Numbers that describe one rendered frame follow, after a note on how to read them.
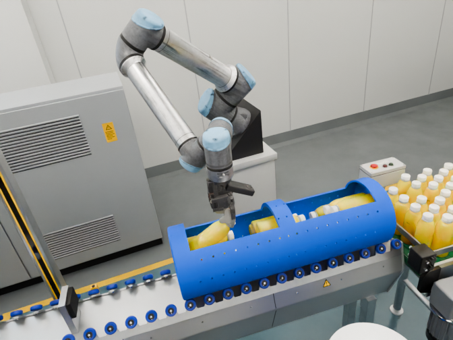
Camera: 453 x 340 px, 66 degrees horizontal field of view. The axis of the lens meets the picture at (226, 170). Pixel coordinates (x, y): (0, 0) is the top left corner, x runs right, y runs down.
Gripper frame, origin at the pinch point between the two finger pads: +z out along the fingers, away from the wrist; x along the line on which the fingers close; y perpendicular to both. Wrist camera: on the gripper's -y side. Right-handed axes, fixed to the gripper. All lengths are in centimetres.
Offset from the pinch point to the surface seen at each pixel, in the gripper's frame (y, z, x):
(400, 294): -105, 104, -18
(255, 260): -4.3, 10.2, 12.9
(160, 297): 33.3, 30.8, -1.4
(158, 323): 35.0, 30.8, 10.5
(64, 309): 66, 18, 4
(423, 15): -346, -5, -304
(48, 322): 78, 31, -5
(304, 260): -23.4, 16.4, 13.2
